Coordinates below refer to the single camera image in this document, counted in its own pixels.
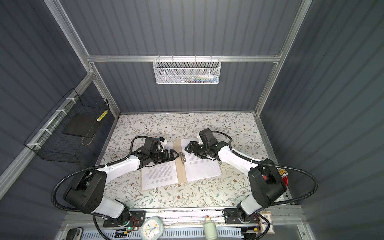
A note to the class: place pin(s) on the beige paper folder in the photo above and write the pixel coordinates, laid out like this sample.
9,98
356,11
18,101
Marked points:
181,172

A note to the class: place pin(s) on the printed paper sheet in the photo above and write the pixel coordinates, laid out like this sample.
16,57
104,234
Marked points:
160,175
198,169

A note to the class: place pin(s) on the black stapler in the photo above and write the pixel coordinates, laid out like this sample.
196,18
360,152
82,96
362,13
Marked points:
74,234

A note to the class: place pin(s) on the yellow marker in basket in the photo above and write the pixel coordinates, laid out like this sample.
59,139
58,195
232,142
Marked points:
102,115

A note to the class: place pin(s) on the black wire basket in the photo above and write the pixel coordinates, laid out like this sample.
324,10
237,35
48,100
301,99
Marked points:
71,134

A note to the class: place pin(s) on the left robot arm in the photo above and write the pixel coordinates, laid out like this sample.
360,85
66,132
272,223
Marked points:
83,190

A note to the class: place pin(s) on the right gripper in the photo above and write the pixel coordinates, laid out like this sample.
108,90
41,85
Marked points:
193,147

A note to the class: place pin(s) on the metal folder clip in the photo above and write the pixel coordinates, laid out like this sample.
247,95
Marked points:
183,158

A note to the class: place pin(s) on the white glue bottle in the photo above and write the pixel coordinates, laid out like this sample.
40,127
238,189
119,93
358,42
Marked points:
210,230

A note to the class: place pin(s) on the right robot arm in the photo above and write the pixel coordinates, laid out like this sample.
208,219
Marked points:
266,182

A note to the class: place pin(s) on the white wire basket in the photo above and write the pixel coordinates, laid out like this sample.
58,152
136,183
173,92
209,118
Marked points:
187,73

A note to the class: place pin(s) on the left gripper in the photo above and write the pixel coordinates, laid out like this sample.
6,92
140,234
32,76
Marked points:
171,157

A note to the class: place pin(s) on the red pen cup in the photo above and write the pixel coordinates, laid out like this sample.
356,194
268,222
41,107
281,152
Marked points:
284,174

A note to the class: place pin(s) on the floral table mat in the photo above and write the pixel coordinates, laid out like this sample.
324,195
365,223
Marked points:
225,191

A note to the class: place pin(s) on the white alarm clock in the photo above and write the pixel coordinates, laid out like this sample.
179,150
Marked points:
152,229

